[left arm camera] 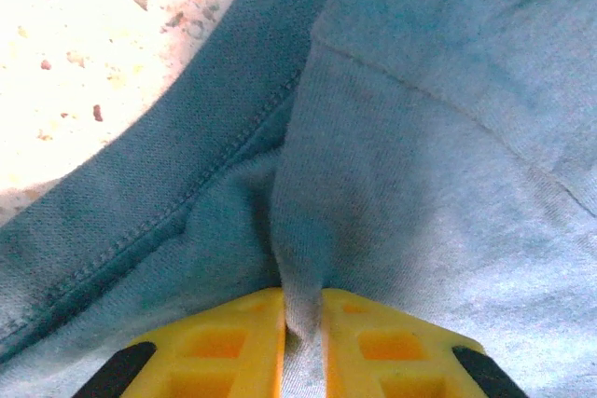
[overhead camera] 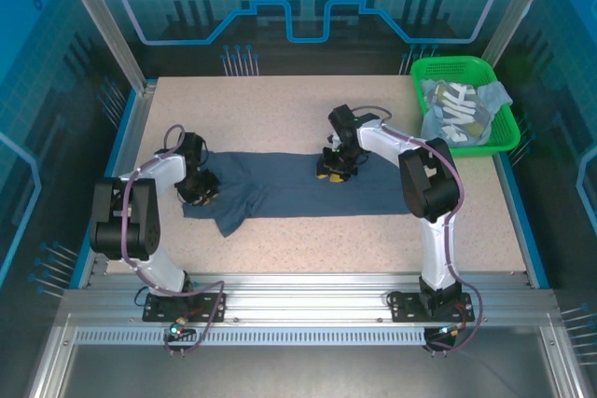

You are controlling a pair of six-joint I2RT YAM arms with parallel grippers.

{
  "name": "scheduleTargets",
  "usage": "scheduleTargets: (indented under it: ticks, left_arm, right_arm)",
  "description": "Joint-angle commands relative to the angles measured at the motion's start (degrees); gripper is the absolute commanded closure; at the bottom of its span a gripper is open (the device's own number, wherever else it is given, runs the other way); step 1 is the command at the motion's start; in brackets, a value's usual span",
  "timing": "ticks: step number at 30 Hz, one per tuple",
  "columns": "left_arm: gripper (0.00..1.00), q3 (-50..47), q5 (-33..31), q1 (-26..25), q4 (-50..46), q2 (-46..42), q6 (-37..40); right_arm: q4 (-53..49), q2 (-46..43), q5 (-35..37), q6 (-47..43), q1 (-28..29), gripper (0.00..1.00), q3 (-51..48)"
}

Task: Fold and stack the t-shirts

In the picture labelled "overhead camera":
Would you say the light blue printed t-shirt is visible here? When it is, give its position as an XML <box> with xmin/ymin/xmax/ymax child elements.
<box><xmin>419</xmin><ymin>79</ymin><xmax>514</xmax><ymax>147</ymax></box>

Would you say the aluminium frame post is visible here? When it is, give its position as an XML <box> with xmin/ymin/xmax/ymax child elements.
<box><xmin>50</xmin><ymin>0</ymin><xmax>159</xmax><ymax>94</ymax></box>
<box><xmin>479</xmin><ymin>0</ymin><xmax>563</xmax><ymax>77</ymax></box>

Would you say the dark blue t-shirt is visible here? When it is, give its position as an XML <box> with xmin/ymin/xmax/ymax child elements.
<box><xmin>181</xmin><ymin>150</ymin><xmax>414</xmax><ymax>239</ymax></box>

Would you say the grey metal lower panel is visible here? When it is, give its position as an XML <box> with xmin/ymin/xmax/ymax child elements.
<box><xmin>27</xmin><ymin>344</ymin><xmax>579</xmax><ymax>398</ymax></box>

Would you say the green plastic basket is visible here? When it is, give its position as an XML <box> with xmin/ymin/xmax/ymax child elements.
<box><xmin>410</xmin><ymin>56</ymin><xmax>521</xmax><ymax>159</ymax></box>

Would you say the small adapter board with LED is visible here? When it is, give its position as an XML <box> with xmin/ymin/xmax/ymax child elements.
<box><xmin>168</xmin><ymin>320</ymin><xmax>196</xmax><ymax>342</ymax></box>
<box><xmin>433</xmin><ymin>322</ymin><xmax>468</xmax><ymax>341</ymax></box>

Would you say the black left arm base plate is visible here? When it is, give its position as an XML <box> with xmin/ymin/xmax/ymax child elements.
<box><xmin>142</xmin><ymin>293</ymin><xmax>228</xmax><ymax>323</ymax></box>

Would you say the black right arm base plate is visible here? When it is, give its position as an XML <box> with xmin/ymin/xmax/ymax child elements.
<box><xmin>390</xmin><ymin>289</ymin><xmax>476</xmax><ymax>323</ymax></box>

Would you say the aluminium mounting rail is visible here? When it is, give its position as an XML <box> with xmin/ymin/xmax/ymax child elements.
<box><xmin>60</xmin><ymin>270</ymin><xmax>561</xmax><ymax>325</ymax></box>

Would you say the slotted grey cable duct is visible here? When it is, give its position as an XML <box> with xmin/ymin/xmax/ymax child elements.
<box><xmin>74</xmin><ymin>328</ymin><xmax>428</xmax><ymax>347</ymax></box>

